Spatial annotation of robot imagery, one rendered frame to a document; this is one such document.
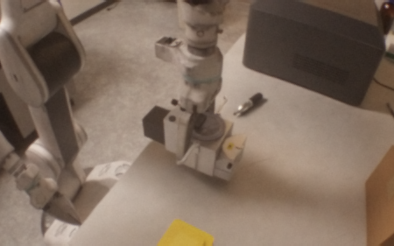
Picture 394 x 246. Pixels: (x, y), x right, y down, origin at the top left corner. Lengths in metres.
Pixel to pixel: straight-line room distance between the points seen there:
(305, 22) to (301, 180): 0.50
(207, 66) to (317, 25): 0.54
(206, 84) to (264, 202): 0.33
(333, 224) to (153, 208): 0.44
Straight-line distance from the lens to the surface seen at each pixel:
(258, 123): 0.90
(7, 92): 1.95
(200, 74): 0.54
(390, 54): 1.57
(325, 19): 0.99
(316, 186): 0.80
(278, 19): 1.00
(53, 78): 0.81
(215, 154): 0.63
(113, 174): 1.44
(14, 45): 0.77
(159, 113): 0.72
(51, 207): 0.93
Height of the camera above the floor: 1.51
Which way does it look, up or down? 44 degrees down
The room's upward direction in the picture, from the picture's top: 3 degrees clockwise
